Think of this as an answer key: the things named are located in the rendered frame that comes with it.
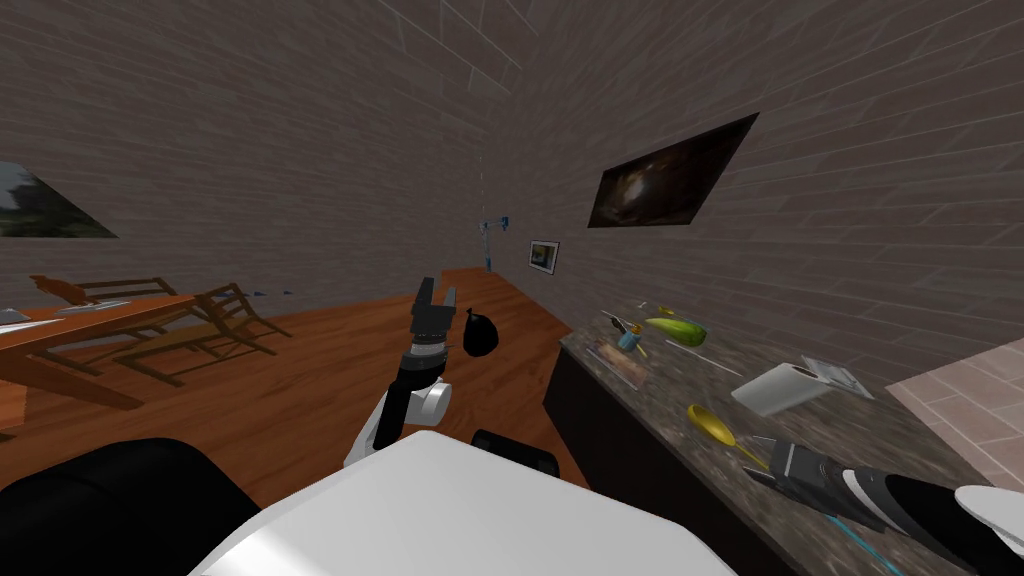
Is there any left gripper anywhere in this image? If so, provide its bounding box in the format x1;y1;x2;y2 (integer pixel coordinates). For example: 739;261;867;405
408;276;458;348

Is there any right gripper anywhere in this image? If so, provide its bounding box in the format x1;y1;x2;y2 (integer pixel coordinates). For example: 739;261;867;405
743;435;849;515

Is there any black round object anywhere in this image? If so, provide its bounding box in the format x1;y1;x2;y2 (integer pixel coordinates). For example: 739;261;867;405
463;307;501;358

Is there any yellow spoon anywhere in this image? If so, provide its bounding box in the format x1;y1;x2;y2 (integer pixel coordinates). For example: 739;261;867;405
687;403;771;471

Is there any white paper towel roll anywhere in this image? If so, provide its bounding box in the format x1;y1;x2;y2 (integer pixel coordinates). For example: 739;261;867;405
731;362;835;418

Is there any thin silver rod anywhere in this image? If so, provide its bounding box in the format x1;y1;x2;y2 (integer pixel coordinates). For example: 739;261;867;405
663;339;745;378

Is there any dark counter cabinet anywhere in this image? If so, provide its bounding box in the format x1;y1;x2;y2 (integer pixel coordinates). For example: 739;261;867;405
543;342;805;576

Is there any thin teal rod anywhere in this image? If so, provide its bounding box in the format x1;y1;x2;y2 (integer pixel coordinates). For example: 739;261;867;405
826;515;907;576

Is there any green cucumber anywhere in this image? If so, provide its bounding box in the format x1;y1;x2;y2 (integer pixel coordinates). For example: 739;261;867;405
644;316;709;349

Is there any brown flat board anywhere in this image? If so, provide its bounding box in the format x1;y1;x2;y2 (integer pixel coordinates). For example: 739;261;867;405
586;343;651;392

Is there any wooden chair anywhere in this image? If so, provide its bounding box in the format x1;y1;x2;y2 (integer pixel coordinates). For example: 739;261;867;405
74;276;180;304
114;282;294;389

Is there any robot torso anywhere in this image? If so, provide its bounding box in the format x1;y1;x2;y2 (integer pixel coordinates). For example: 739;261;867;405
187;429;737;576

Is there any wooden dining table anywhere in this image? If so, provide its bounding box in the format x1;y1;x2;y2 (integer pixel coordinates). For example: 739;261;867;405
0;274;198;437

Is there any blue wall fixture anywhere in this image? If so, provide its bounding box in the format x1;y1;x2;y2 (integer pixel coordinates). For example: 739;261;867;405
477;214;512;274

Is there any small framed wall picture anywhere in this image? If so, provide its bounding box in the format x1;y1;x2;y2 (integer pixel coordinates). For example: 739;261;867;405
527;239;561;277

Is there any large dark wall picture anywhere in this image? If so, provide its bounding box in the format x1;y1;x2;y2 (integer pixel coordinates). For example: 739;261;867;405
587;112;761;230

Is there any dark landscape wall picture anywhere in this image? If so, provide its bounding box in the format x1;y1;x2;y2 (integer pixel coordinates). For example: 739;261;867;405
0;161;120;241

